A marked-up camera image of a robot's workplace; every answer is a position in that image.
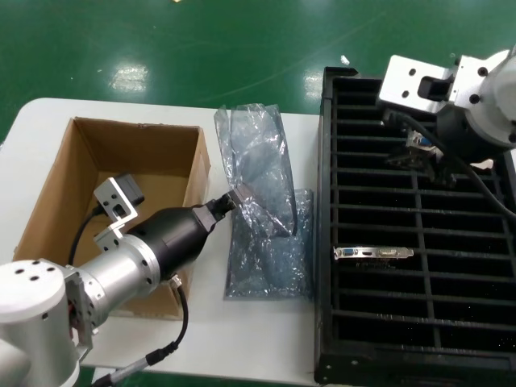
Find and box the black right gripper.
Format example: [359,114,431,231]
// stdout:
[385,116,510,188]

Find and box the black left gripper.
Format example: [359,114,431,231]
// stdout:
[139,182,252,280]

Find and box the graphics card with metal bracket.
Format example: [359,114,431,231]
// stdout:
[332,246,415,269]
[405,127,441,155]

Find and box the translucent blue antistatic bag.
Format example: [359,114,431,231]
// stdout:
[223,187,315,302]
[213,103,300,239]

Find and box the black slotted plastic container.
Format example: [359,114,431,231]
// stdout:
[313,66,516,387]

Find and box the open brown cardboard box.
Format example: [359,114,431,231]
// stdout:
[11,116,211,322]

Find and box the white table leg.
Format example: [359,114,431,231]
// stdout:
[92,368,116,387]

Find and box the right wrist camera silver bracket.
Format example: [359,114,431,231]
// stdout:
[376,54,503,118]

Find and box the wrist camera silver bracket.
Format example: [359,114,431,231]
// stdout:
[92,172,147,254]
[376,54,503,118]

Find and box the left wrist camera silver bracket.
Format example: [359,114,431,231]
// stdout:
[92,172,147,254]

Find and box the left cable with silver connector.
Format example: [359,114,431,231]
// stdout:
[90,273,190,387]

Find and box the thin black left camera cable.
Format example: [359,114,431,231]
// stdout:
[67,204,104,268]

